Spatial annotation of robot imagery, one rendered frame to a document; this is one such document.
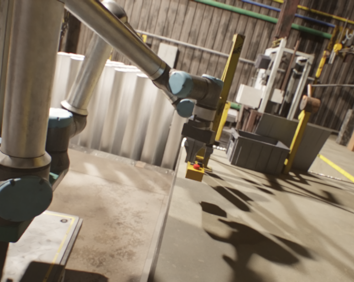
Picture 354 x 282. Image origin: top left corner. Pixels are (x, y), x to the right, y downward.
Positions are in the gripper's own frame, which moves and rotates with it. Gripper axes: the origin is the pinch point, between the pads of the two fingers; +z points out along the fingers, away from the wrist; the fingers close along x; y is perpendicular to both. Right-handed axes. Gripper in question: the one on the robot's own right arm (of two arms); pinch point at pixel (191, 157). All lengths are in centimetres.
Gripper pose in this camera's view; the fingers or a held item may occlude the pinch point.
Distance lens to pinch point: 121.1
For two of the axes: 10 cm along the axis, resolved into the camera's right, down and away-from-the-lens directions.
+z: -2.5, 9.3, 2.5
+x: -8.7, -3.3, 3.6
